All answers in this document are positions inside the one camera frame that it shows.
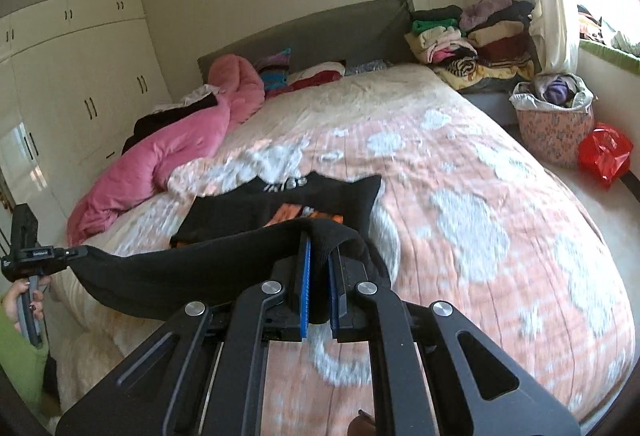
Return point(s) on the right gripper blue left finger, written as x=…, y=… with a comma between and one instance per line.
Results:
x=304, y=277

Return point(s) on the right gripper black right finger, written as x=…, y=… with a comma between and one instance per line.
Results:
x=335, y=279

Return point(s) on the black sweater orange cuffs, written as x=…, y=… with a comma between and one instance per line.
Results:
x=231, y=241

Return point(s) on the floral laundry basket with clothes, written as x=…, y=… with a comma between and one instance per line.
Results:
x=555, y=113

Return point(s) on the pile of folded clothes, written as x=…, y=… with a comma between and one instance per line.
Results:
x=485, y=47

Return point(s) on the person's left hand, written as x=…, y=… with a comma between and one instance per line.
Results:
x=9, y=315

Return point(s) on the person's right hand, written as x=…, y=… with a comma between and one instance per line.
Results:
x=362, y=424

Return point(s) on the peach white patterned bedspread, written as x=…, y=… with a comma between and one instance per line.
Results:
x=464, y=214

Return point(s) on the beige fluffy blanket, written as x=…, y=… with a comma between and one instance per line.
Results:
x=82, y=360

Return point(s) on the black garment behind duvet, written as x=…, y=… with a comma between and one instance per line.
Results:
x=149, y=124

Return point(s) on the pink duvet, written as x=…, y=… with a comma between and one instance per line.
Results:
x=144, y=170

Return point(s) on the red and white folded garment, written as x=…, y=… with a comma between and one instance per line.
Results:
x=313, y=76

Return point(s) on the striped colourful pillow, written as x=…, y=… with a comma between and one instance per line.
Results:
x=273, y=69

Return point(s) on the grey bed headboard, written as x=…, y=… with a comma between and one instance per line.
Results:
x=356, y=34

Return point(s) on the red plastic bag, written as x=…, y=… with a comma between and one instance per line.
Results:
x=605, y=154

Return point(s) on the white wardrobe with handles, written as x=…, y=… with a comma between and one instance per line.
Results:
x=75, y=77

